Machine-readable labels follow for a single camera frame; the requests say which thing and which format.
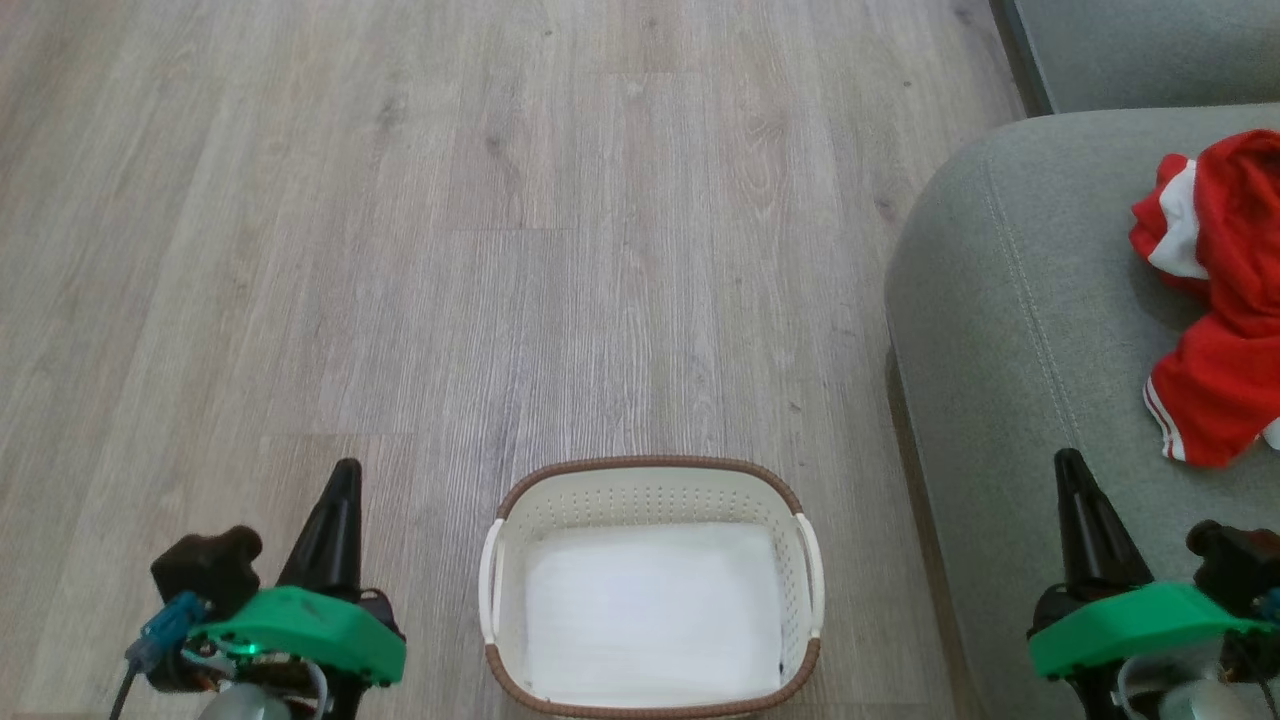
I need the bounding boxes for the grey sofa section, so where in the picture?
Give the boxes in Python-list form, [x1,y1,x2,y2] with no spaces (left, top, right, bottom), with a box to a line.
[990,0,1280,117]

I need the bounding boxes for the grey sofa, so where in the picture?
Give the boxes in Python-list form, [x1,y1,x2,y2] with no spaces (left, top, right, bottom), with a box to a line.
[884,103,1280,720]

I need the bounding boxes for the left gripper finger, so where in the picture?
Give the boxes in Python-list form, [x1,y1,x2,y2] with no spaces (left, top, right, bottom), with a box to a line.
[275,457,364,601]

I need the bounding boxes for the white laundry basket brown rim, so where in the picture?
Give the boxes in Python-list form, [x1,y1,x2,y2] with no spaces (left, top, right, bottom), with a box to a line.
[478,455,827,720]

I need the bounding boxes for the blue left cable connector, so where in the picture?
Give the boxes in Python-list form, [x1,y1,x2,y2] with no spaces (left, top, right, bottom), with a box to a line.
[125,590,208,674]

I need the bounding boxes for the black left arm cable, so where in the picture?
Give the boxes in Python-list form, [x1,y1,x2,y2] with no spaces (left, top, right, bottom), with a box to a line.
[106,660,143,720]

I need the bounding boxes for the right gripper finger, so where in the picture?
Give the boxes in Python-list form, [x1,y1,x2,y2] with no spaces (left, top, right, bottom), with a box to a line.
[1054,447,1157,593]

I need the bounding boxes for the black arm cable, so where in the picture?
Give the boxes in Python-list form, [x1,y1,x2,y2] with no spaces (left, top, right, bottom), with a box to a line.
[106,660,143,720]
[1222,632,1280,706]

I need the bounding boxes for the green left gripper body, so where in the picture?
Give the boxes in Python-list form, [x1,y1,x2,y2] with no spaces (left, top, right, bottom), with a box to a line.
[148,586,407,720]

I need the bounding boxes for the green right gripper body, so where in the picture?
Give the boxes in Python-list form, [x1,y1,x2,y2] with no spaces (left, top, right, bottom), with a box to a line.
[1027,581,1273,720]

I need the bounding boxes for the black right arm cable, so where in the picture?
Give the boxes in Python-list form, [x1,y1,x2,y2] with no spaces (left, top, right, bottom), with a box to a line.
[1222,632,1280,706]

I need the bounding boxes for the red and white garment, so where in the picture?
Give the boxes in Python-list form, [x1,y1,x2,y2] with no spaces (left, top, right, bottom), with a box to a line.
[1129,128,1280,469]

